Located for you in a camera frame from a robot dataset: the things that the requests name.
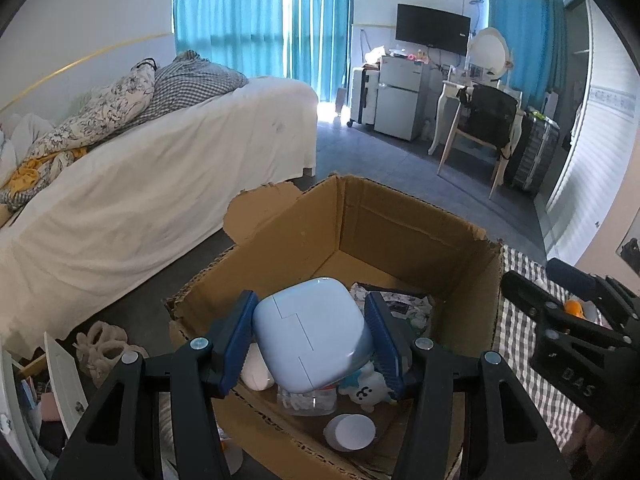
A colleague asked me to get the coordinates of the white storage rack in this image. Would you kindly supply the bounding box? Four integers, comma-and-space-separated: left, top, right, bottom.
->
0, 345, 48, 480

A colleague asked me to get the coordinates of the wooden chair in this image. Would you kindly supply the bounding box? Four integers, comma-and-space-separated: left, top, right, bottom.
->
437, 85, 521, 200

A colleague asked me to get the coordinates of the bed with white sheet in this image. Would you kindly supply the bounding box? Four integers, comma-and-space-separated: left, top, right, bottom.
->
0, 76, 319, 356

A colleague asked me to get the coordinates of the white suitcase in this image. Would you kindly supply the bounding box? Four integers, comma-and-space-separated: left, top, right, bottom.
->
346, 66, 381, 128

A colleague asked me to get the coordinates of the white dressing desk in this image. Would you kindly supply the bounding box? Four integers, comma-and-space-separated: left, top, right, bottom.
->
427, 67, 523, 161

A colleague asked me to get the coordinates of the white shutter wardrobe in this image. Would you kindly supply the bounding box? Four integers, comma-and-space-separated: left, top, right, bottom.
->
542, 0, 640, 266

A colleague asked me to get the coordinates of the clear plastic water bottle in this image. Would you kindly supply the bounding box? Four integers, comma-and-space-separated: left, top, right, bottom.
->
276, 385, 338, 417

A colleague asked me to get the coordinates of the white tumbler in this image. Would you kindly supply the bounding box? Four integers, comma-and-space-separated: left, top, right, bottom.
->
241, 344, 277, 392

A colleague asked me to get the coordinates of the white plush toy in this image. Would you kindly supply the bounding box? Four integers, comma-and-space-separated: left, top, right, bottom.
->
337, 362, 396, 413

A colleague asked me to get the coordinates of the white drawer panel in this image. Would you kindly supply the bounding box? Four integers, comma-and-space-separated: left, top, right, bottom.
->
42, 331, 90, 438

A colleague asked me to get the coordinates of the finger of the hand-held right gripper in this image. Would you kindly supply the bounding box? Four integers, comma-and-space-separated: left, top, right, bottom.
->
501, 270, 618, 358
546, 258, 640, 323

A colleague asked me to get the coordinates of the round white tin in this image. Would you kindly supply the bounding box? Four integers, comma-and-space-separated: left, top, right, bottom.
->
323, 413, 377, 453

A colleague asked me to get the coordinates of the brown cardboard box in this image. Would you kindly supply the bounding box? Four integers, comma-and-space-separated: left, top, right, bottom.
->
162, 174, 505, 480

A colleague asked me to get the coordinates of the wide blue curtain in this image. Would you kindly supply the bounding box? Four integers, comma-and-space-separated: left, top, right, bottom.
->
172, 0, 296, 78

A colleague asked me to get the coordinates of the black television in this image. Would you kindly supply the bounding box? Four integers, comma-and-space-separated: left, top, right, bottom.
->
396, 3, 472, 55

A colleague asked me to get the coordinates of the black backpack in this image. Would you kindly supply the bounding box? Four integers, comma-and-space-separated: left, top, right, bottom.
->
462, 83, 518, 150

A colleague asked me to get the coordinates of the beige fluffy slipper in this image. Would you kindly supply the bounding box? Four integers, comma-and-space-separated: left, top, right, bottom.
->
82, 345, 151, 391
75, 321, 128, 361

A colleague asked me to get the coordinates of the floral quilt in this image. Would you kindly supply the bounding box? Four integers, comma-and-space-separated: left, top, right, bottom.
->
0, 62, 157, 161

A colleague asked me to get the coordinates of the grey checked blanket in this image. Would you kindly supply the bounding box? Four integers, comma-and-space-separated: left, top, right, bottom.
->
117, 50, 249, 123

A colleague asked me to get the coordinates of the grey checked table cloth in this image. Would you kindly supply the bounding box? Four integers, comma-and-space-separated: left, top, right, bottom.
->
492, 244, 601, 453

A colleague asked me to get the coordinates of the round white mirror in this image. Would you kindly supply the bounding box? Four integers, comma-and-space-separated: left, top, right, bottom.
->
470, 27, 511, 81

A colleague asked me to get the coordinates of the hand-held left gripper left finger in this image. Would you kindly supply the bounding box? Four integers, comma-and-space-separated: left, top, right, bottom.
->
50, 290, 260, 480

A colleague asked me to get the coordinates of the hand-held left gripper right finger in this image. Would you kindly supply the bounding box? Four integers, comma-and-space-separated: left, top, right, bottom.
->
364, 291, 573, 480

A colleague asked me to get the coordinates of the blue curtain behind mirror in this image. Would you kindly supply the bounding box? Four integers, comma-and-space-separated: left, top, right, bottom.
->
487, 0, 568, 106

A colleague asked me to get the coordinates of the floral tissue pack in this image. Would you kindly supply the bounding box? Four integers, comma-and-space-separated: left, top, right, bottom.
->
350, 282, 436, 333

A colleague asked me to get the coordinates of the light blue tissue pack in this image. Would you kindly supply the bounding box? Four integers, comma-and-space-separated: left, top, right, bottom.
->
251, 276, 376, 393

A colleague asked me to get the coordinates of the small silver fridge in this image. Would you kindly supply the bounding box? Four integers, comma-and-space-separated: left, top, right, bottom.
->
374, 55, 432, 142

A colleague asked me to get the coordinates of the narrow blue curtain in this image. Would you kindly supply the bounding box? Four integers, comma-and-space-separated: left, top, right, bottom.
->
292, 0, 353, 103

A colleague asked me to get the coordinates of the yellow cloth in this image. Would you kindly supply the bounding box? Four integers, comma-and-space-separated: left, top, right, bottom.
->
10, 157, 56, 193

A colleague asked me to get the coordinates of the black suitcase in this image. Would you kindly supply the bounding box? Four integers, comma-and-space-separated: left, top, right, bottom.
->
502, 110, 561, 198

